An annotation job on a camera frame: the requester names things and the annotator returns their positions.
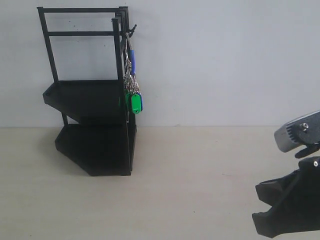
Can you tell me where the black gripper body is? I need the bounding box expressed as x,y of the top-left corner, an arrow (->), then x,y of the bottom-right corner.
294,144 -> 320,225

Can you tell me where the black metal shelf rack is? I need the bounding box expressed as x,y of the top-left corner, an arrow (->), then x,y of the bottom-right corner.
37,6 -> 137,176

